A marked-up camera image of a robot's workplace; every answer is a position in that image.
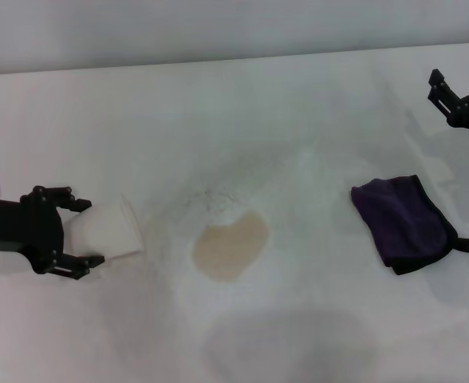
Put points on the white paper cup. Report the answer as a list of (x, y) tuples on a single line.
[(107, 233)]

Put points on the purple rag with black trim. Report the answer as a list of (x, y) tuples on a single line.
[(404, 223)]

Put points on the brown water stain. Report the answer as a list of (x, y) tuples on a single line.
[(230, 247)]

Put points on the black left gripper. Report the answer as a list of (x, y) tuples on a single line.
[(23, 229)]

